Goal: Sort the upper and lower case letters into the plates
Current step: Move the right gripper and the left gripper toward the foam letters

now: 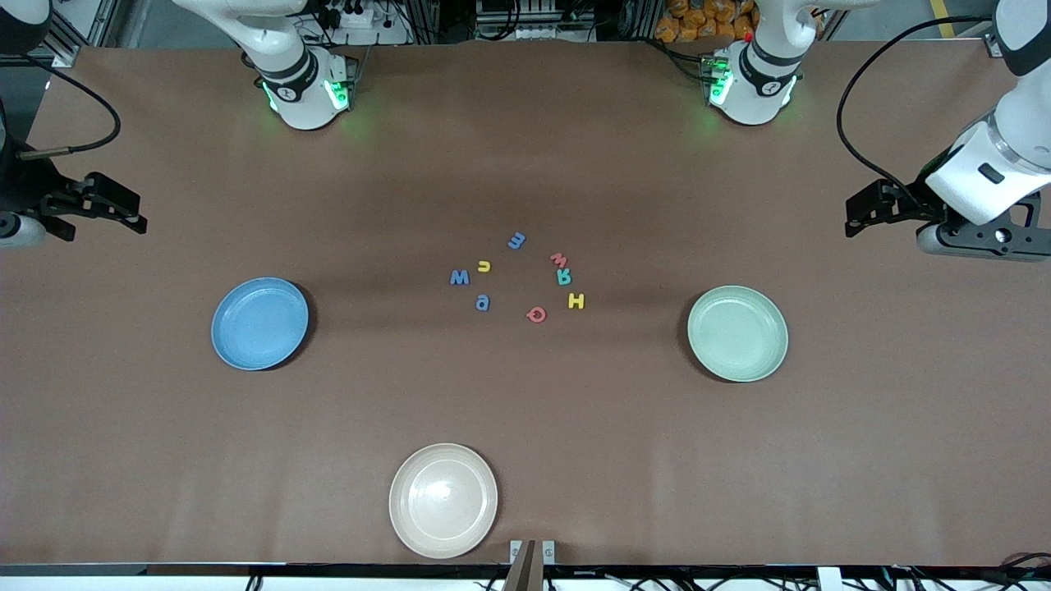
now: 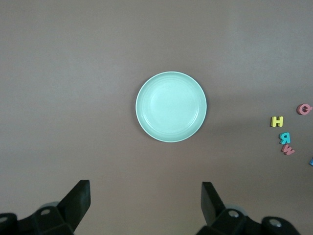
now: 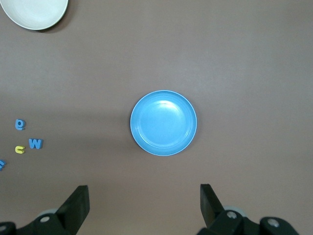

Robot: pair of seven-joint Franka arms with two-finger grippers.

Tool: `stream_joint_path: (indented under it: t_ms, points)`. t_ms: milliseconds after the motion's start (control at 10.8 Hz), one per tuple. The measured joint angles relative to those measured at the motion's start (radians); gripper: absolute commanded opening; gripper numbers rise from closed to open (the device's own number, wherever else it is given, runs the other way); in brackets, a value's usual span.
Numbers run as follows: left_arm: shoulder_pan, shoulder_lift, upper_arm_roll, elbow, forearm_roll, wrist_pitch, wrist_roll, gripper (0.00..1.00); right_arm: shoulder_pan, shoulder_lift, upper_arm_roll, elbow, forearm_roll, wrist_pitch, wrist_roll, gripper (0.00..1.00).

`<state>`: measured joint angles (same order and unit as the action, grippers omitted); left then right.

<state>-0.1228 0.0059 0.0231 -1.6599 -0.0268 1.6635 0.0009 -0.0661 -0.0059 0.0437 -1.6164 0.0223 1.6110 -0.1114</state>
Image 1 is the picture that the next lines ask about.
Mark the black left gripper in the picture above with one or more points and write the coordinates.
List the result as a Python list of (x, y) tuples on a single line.
[(918, 206)]

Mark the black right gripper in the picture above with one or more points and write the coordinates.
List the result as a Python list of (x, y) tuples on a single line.
[(25, 187)]

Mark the yellow capital letter H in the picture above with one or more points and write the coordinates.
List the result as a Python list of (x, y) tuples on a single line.
[(576, 300)]

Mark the teal capital letter R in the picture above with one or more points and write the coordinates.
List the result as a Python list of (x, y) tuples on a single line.
[(568, 277)]

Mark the red lowercase letter w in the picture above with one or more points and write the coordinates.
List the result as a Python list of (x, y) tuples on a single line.
[(559, 260)]

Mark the blue capital letter W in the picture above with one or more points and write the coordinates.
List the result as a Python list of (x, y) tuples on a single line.
[(460, 281)]

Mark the blue lowercase letter m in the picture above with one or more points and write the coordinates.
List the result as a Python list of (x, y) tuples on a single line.
[(516, 240)]

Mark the red capital letter Q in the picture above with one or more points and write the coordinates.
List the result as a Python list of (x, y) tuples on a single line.
[(530, 314)]

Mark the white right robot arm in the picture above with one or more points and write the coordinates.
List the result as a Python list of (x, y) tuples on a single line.
[(296, 90)]

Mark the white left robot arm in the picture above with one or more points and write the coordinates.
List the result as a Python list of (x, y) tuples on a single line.
[(755, 90)]

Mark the pale green plate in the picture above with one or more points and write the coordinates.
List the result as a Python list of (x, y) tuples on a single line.
[(737, 334)]

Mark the blue plate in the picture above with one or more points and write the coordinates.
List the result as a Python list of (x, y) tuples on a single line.
[(259, 324)]

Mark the pile of orange items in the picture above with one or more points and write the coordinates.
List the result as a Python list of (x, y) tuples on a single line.
[(694, 20)]

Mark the white power strip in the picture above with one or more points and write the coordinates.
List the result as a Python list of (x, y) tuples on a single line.
[(374, 34)]

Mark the black equipment rack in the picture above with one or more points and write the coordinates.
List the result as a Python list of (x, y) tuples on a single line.
[(534, 20)]

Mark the beige plate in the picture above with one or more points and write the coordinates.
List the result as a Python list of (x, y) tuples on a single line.
[(443, 501)]

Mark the aluminium frame profile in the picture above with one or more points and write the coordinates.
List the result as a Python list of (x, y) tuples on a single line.
[(66, 51), (993, 48)]

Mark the metal camera post bracket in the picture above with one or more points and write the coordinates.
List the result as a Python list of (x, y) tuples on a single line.
[(525, 566)]

